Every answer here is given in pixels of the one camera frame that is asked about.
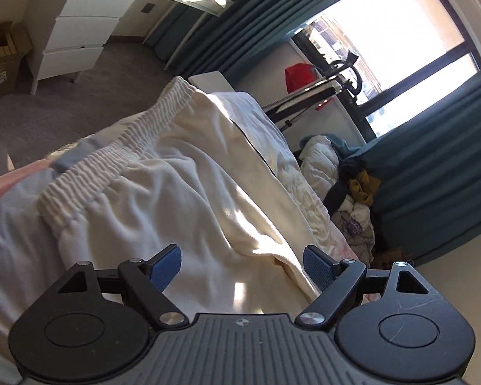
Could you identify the black and white stand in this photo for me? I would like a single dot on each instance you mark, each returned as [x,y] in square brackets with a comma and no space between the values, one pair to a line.
[304,98]

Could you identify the red bag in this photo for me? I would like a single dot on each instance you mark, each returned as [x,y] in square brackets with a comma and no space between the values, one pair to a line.
[298,78]

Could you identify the white panel heater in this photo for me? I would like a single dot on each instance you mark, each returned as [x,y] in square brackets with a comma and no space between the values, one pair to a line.
[212,82]

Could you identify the white pants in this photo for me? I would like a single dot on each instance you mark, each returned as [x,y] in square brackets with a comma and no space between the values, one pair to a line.
[184,192]

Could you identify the mustard yellow garment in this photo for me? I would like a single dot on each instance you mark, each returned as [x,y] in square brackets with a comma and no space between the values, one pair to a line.
[364,186]

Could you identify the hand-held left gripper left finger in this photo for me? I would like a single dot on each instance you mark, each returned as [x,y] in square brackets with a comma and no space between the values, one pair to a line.
[166,266]

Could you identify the window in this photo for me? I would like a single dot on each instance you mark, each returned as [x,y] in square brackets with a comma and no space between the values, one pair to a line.
[384,28]

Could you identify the teal curtain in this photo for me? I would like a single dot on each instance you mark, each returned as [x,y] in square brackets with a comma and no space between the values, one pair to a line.
[244,20]
[433,160]

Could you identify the cardboard box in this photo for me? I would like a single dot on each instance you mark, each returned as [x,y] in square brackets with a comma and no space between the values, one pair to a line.
[4,72]

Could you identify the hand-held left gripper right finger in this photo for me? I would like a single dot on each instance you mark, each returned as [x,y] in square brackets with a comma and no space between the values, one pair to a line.
[316,268]

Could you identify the dark wall socket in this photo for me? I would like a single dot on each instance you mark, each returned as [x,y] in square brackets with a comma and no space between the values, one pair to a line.
[147,8]

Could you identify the white garment with purple patch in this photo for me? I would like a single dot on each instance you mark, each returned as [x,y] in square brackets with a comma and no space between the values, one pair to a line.
[354,224]

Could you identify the black garment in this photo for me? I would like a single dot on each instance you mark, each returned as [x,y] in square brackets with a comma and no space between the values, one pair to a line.
[336,196]

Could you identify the white drawer cabinet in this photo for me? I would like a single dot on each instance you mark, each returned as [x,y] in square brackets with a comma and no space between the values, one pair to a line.
[84,28]

